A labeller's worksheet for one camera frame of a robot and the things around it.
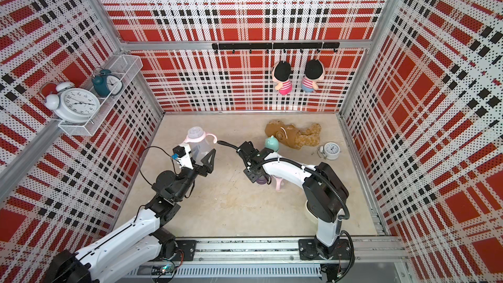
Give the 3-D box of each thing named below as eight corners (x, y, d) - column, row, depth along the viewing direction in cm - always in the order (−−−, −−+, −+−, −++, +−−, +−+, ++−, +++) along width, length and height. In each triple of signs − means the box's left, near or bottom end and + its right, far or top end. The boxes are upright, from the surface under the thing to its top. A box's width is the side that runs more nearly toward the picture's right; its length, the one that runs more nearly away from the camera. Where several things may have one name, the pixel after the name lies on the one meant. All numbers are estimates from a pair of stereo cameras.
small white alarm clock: (318, 160, 102) (320, 156, 98) (316, 147, 107) (317, 142, 104) (340, 160, 102) (342, 155, 98) (336, 147, 107) (338, 142, 104)
